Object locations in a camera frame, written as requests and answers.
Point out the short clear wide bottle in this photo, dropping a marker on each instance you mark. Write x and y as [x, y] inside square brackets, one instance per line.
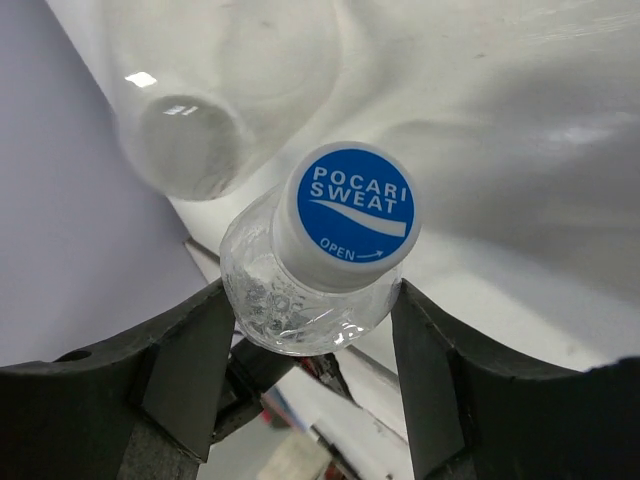
[205, 92]

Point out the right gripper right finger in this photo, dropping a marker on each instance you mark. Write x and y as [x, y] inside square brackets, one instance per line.
[477, 409]

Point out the clear crushed bottle white cap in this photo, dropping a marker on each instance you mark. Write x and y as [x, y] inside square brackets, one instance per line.
[315, 263]

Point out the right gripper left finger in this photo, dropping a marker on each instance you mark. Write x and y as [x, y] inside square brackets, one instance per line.
[139, 405]

